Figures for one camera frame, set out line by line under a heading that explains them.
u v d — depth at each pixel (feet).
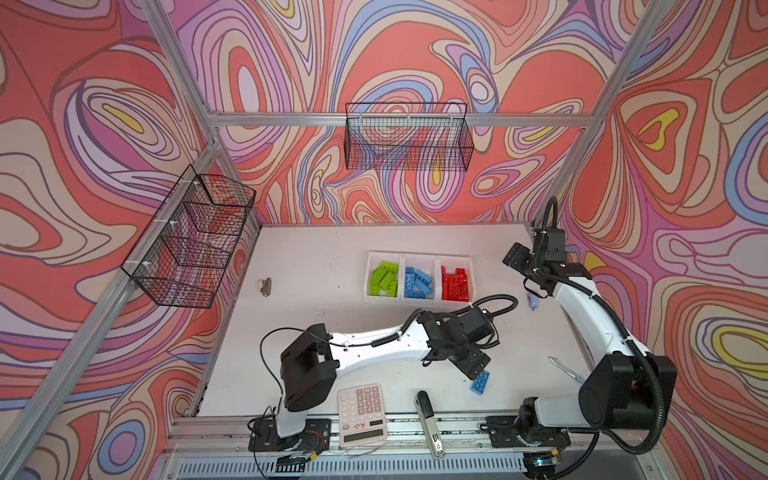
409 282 3.23
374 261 3.39
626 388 1.35
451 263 3.25
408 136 3.16
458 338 1.86
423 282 3.29
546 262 2.09
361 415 2.45
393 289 3.12
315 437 2.36
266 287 3.29
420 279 3.30
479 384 2.64
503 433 2.41
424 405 2.41
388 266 3.39
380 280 3.31
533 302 3.14
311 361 1.57
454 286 3.22
